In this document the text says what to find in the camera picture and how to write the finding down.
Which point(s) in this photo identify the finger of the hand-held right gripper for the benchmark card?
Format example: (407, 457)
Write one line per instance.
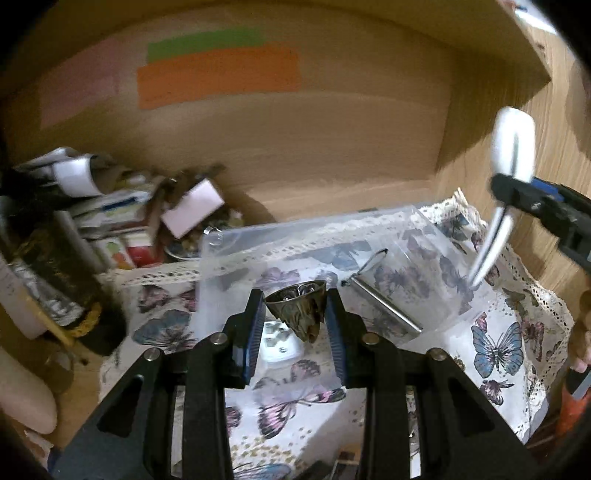
(512, 191)

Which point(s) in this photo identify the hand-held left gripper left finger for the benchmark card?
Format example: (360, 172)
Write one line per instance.
(249, 332)

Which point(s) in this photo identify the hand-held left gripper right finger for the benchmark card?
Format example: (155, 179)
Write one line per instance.
(336, 337)

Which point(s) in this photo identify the white plastic spoon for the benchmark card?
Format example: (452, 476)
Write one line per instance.
(512, 143)

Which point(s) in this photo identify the dark metal cone cup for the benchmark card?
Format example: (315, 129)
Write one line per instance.
(295, 309)

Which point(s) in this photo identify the clear plastic storage box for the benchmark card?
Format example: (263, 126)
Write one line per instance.
(221, 277)

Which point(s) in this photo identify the white plug adapter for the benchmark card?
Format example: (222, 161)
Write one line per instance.
(277, 345)

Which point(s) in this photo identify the round tin with small items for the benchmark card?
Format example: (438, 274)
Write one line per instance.
(184, 247)

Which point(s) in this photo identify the small white cardboard box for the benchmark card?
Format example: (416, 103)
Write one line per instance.
(191, 207)

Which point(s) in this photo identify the butterfly print lace cloth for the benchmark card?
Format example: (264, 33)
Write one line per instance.
(498, 341)

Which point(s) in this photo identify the wooden shelf board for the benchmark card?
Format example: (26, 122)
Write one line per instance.
(508, 50)

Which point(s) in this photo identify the pile of boxes and papers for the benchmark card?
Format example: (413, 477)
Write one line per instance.
(115, 207)

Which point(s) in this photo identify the dark bottle with gold label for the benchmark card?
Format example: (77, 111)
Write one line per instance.
(55, 272)

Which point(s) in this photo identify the beige rounded object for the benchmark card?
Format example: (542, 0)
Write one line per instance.
(23, 392)

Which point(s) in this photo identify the orange paper sheet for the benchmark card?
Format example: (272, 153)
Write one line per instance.
(217, 76)

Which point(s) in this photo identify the green paper sheet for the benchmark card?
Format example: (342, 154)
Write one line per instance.
(203, 44)

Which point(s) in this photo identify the pink paper sheet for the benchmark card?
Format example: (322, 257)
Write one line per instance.
(76, 87)

